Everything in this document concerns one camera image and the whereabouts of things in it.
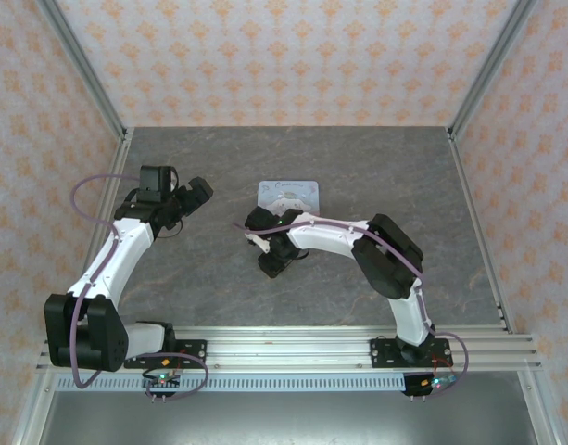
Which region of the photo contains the lilac printed tin box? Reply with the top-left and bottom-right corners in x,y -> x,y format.
257,179 -> 322,219

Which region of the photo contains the aluminium table side rail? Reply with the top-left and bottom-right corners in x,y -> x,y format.
68,129 -> 135,298
447,129 -> 514,335

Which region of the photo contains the aluminium mounting rail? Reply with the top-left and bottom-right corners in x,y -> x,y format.
35,325 -> 543,373

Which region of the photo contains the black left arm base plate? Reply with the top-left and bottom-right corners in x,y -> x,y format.
123,339 -> 208,371

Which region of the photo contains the slotted grey cable duct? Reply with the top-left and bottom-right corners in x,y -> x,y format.
55,374 -> 409,393

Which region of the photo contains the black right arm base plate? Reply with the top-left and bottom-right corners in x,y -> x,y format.
369,337 -> 452,370

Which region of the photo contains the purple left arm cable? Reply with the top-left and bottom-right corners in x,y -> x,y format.
70,173 -> 210,402

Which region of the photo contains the aluminium frame post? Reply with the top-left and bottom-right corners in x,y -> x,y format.
38,0 -> 129,140
448,0 -> 538,140

